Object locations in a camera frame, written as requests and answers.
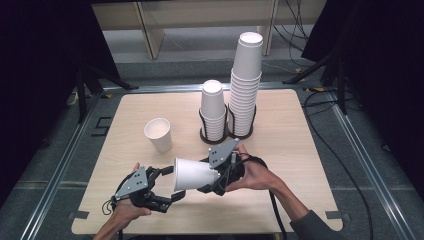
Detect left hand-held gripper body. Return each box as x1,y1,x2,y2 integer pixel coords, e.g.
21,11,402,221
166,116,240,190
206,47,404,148
114,165,161,210

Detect black cup holder rack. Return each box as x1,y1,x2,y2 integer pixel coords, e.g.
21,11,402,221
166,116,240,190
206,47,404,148
198,103,258,146

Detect dark curtain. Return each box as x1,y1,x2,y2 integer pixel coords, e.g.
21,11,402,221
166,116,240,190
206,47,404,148
0,0,122,208
301,0,424,203

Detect black table bracket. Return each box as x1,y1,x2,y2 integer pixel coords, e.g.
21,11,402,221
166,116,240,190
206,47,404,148
68,210,90,221
324,210,352,221

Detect bundle of black cables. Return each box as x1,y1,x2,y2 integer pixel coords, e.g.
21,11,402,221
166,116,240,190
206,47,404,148
273,0,312,68

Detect small pale floor object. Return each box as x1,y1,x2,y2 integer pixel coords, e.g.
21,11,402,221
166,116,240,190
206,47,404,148
65,87,93,107

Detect metal floor rail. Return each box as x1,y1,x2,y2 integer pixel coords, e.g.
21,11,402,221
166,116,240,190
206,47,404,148
328,92,418,240
101,81,322,95
19,94,102,240

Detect black stand legs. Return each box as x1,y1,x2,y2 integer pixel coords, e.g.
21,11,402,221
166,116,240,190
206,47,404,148
282,49,350,116
74,63,140,124

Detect light wooden furniture frame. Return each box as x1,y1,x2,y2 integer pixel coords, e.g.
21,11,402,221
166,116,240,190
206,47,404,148
90,0,280,61

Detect long black floor cable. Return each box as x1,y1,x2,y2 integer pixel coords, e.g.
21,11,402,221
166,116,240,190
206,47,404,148
301,89,375,240

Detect person's left hand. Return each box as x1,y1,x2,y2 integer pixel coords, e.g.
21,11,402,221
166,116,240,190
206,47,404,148
109,162,153,228

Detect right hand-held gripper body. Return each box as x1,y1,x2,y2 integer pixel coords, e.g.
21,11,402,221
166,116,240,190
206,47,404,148
208,137,247,197

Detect white paper cup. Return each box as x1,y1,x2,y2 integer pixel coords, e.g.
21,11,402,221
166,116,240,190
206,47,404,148
143,117,174,155
172,157,222,193

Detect tall stack of white cups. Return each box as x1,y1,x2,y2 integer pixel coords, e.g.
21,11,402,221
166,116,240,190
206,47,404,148
227,31,264,138

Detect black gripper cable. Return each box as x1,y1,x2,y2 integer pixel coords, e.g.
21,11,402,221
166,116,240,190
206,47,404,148
245,154,290,240
101,173,135,216

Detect short stack of white cups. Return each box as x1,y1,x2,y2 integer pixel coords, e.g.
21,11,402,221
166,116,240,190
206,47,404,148
199,79,228,143

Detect person's right hand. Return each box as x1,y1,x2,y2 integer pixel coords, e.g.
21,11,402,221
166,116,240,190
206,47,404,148
225,143,285,193

